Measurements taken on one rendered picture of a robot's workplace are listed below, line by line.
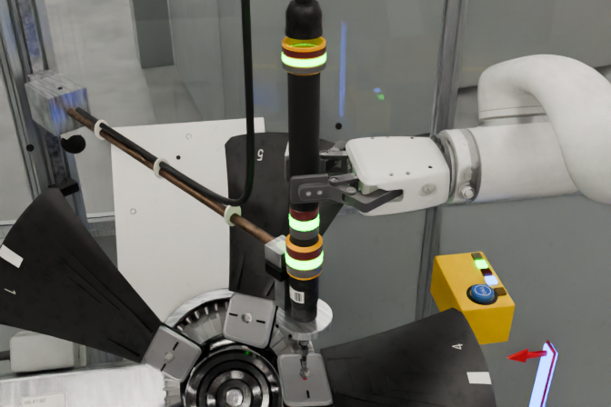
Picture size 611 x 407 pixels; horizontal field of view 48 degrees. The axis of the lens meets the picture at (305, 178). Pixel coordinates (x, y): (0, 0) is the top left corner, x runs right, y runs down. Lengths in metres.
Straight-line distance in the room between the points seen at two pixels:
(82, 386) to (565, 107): 0.75
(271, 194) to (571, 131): 0.43
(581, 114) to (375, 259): 1.14
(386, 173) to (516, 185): 0.15
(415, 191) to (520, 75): 0.16
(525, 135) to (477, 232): 1.03
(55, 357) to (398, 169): 0.61
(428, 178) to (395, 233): 1.00
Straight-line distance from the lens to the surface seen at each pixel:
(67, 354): 1.10
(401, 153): 0.76
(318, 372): 0.96
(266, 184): 0.96
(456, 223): 1.77
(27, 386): 1.09
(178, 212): 1.17
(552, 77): 0.72
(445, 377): 1.00
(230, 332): 0.97
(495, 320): 1.29
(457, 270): 1.34
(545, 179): 0.80
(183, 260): 1.16
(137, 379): 1.06
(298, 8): 0.66
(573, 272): 2.03
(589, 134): 0.67
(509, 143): 0.78
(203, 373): 0.88
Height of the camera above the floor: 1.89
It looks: 31 degrees down
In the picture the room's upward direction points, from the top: straight up
